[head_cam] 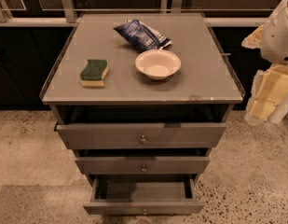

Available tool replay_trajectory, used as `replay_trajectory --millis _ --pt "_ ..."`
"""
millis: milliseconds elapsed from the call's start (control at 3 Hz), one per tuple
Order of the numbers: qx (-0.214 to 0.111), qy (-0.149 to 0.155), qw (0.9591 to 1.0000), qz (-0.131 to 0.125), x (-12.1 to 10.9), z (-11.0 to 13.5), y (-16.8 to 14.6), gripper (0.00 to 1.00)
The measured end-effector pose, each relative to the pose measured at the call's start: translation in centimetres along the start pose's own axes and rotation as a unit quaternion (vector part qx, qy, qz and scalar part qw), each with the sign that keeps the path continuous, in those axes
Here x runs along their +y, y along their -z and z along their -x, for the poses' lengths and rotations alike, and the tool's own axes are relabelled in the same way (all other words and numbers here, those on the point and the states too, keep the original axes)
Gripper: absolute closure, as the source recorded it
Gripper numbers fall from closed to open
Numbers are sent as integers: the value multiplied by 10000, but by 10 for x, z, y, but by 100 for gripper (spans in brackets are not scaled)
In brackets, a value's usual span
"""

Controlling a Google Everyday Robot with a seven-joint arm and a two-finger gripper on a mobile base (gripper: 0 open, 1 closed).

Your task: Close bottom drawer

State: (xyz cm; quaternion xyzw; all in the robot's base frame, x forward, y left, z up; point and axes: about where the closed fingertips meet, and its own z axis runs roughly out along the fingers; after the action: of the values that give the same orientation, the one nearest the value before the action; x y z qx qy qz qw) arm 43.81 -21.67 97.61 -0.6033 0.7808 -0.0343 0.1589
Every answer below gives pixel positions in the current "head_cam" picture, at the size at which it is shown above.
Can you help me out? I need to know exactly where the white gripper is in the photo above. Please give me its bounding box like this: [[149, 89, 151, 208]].
[[241, 0, 288, 126]]

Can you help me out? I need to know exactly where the grey bottom drawer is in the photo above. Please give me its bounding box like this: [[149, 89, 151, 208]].
[[84, 175, 204, 216]]

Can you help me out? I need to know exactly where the grey drawer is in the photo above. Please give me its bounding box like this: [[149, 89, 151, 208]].
[[56, 123, 226, 149], [84, 175, 204, 216], [75, 148, 210, 175]]

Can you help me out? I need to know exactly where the grey drawer cabinet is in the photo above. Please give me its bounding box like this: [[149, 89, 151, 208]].
[[39, 12, 246, 185]]

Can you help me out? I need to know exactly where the grey top drawer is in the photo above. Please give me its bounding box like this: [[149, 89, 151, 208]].
[[56, 123, 226, 149]]

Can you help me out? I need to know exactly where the grey middle drawer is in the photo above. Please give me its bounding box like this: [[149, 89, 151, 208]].
[[75, 148, 210, 175]]

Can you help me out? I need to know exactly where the white pole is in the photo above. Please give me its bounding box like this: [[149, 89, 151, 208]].
[[269, 95, 288, 124]]

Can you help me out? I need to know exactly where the white bowl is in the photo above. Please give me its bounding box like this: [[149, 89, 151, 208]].
[[135, 49, 181, 80]]

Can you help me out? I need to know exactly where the blue chip bag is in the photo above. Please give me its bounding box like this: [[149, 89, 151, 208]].
[[114, 20, 172, 52]]

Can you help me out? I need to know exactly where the green yellow sponge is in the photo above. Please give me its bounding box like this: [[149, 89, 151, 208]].
[[80, 60, 108, 88]]

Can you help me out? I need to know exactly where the metal railing frame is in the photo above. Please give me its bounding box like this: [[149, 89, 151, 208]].
[[0, 0, 281, 27]]

